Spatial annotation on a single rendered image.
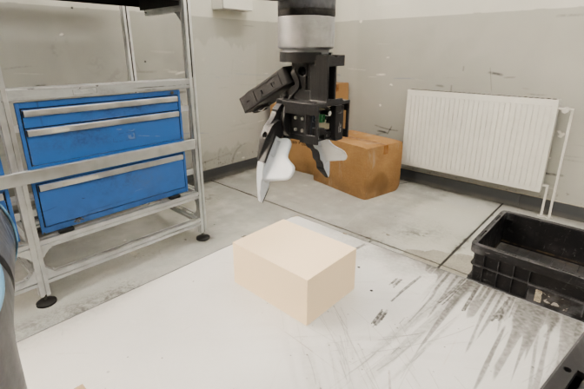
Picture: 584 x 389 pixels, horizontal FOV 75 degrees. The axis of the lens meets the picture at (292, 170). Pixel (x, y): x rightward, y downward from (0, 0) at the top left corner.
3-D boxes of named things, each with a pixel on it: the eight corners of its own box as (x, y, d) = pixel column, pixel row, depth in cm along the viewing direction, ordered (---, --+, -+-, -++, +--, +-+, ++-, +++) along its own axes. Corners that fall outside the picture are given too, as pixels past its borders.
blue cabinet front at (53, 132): (42, 234, 163) (12, 102, 147) (187, 190, 214) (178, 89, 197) (43, 235, 162) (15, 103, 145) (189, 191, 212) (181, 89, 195)
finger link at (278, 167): (272, 204, 47) (301, 138, 49) (241, 192, 51) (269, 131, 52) (286, 211, 49) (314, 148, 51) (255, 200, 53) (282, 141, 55)
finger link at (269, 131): (257, 158, 50) (284, 100, 51) (249, 155, 51) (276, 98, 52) (278, 171, 53) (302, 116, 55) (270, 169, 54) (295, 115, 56)
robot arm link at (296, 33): (265, 16, 49) (306, 20, 55) (266, 54, 51) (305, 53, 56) (309, 13, 44) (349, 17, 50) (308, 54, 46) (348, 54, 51)
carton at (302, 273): (235, 281, 64) (232, 241, 62) (283, 254, 73) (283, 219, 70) (306, 326, 54) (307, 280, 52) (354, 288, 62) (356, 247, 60)
